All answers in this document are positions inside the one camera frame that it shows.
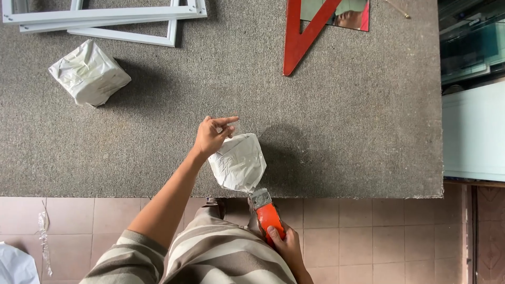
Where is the pale blue panel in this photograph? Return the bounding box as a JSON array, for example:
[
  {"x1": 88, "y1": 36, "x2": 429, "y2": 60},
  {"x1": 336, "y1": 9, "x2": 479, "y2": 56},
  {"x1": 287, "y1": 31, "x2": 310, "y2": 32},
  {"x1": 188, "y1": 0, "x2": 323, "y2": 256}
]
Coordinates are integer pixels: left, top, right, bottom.
[{"x1": 442, "y1": 81, "x2": 505, "y2": 183}]

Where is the mirror piece with red edge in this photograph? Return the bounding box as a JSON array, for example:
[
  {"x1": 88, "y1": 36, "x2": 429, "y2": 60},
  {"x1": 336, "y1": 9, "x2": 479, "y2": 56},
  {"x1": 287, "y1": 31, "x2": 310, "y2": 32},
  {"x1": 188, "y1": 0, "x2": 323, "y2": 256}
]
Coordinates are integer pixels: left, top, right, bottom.
[{"x1": 300, "y1": 0, "x2": 371, "y2": 32}]

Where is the white plastic sheet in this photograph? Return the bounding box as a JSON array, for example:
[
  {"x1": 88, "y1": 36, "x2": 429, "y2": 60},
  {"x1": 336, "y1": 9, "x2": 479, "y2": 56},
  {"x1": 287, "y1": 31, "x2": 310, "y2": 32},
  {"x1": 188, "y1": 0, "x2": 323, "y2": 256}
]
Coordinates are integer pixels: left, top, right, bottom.
[{"x1": 0, "y1": 242, "x2": 41, "y2": 284}]

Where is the striped beige shirt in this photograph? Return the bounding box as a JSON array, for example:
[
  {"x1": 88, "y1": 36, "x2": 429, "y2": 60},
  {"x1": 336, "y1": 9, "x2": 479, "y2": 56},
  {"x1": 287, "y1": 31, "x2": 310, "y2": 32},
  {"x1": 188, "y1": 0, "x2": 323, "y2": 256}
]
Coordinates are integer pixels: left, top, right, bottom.
[{"x1": 79, "y1": 213, "x2": 299, "y2": 284}]

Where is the crumpled clear tape scrap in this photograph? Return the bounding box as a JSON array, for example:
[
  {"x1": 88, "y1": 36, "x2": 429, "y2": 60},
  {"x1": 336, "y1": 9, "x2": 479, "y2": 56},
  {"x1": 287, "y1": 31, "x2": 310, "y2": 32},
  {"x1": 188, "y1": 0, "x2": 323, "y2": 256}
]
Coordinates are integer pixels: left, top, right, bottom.
[{"x1": 37, "y1": 200, "x2": 53, "y2": 277}]

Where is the person's right hand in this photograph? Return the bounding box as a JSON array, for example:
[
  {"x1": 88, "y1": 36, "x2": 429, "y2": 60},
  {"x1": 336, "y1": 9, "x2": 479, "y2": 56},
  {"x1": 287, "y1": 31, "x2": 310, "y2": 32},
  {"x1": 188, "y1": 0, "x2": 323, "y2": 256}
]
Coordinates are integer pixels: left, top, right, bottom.
[{"x1": 267, "y1": 222, "x2": 307, "y2": 273}]

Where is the white metal frame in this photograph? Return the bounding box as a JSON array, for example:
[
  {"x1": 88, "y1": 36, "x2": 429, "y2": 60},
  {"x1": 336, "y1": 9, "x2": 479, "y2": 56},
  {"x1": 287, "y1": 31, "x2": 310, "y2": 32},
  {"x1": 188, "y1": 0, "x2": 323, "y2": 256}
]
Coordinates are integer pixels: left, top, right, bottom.
[
  {"x1": 19, "y1": 0, "x2": 208, "y2": 34},
  {"x1": 67, "y1": 0, "x2": 181, "y2": 48},
  {"x1": 2, "y1": 0, "x2": 198, "y2": 24}
]

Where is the red triangular frame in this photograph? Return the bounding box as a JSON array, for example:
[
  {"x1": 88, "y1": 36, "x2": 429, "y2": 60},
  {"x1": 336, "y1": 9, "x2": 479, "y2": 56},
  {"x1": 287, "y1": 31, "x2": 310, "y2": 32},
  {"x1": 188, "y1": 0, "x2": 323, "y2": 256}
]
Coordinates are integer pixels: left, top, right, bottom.
[{"x1": 282, "y1": 0, "x2": 344, "y2": 77}]

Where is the white wrapped package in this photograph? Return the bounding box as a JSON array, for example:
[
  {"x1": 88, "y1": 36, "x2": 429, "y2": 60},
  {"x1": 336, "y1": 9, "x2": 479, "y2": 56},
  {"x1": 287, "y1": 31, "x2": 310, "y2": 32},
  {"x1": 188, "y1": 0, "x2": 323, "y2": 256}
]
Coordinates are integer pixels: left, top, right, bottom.
[
  {"x1": 48, "y1": 39, "x2": 132, "y2": 107},
  {"x1": 208, "y1": 133, "x2": 267, "y2": 194}
]

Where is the grey carpet mat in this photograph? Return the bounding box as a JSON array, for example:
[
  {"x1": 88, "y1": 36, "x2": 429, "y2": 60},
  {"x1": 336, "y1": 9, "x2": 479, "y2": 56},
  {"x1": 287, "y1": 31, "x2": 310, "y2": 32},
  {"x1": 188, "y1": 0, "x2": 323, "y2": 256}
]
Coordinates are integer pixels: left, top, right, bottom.
[{"x1": 0, "y1": 0, "x2": 444, "y2": 199}]

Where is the stack of glass sheets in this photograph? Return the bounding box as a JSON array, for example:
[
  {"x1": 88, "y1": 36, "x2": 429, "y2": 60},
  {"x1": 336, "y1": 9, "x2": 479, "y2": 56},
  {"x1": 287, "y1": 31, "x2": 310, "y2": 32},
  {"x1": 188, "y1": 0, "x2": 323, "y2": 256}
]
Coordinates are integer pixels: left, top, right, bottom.
[{"x1": 438, "y1": 0, "x2": 505, "y2": 95}]

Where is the orange tape dispenser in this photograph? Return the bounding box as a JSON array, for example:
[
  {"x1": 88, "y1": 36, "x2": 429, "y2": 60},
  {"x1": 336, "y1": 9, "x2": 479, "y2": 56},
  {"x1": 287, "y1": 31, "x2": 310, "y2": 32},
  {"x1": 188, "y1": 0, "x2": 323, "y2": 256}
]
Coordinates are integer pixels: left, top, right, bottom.
[{"x1": 249, "y1": 188, "x2": 287, "y2": 248}]

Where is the thin brass rod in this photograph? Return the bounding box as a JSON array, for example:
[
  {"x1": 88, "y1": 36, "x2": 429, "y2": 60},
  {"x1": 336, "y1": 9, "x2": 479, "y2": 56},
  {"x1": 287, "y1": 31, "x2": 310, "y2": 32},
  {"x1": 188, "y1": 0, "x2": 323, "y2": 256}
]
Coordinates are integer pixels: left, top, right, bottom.
[{"x1": 383, "y1": 0, "x2": 411, "y2": 19}]

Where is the person's left hand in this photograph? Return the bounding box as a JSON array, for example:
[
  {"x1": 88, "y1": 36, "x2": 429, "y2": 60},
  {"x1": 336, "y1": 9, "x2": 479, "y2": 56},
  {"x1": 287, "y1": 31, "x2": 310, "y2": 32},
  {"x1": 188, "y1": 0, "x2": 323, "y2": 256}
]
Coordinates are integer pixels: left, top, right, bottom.
[{"x1": 193, "y1": 115, "x2": 240, "y2": 159}]

